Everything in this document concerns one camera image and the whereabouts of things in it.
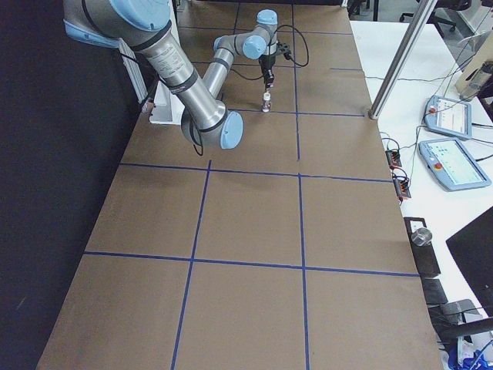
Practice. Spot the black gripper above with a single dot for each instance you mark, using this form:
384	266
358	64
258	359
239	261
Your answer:
266	64

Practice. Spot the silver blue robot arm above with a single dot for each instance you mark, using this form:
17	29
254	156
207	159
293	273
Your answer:
145	26

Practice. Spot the far orange black connector box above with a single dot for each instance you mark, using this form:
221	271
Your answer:
393	159

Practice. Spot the orange black connector box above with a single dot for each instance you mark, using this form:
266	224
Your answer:
393	159
401	186

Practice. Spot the near orange black connector box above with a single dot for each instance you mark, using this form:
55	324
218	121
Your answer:
401	186

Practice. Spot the far teach pendant tablet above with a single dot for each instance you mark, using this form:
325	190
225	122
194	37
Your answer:
449	117

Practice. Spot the teach pendant tablet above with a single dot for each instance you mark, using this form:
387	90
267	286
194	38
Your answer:
449	117
452	165

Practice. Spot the near teach pendant tablet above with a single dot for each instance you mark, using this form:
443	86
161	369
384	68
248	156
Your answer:
452	165

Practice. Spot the wooden stand with bottle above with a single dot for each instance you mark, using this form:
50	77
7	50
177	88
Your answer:
479	69

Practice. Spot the metal cylinder on black plate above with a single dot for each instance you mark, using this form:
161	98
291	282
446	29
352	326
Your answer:
420	240

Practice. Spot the black monitor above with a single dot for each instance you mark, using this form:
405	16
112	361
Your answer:
471	249

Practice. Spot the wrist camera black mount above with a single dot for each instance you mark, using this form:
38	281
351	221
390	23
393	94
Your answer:
283	49

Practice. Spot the white central pedestal column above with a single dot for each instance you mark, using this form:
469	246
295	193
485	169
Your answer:
167	108

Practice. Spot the aluminium frame post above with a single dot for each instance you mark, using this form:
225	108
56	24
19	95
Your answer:
410	38

